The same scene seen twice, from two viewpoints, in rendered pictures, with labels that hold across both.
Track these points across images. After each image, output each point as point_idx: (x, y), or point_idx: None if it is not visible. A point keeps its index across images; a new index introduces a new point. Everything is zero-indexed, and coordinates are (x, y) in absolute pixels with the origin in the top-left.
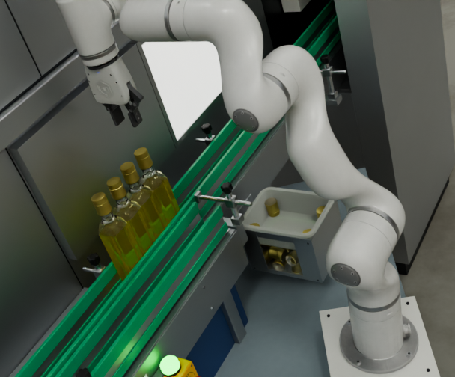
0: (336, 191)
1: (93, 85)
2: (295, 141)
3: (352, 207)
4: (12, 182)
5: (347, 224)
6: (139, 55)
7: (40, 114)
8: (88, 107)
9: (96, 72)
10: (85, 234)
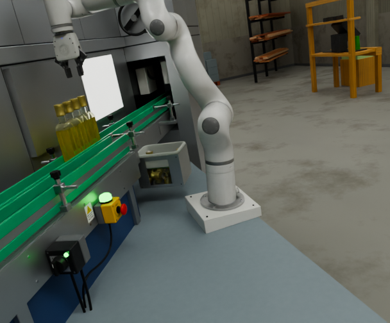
0: (201, 82)
1: (56, 49)
2: (179, 54)
3: (206, 104)
4: (2, 90)
5: (206, 106)
6: (76, 64)
7: (23, 59)
8: (49, 72)
9: (61, 38)
10: (43, 143)
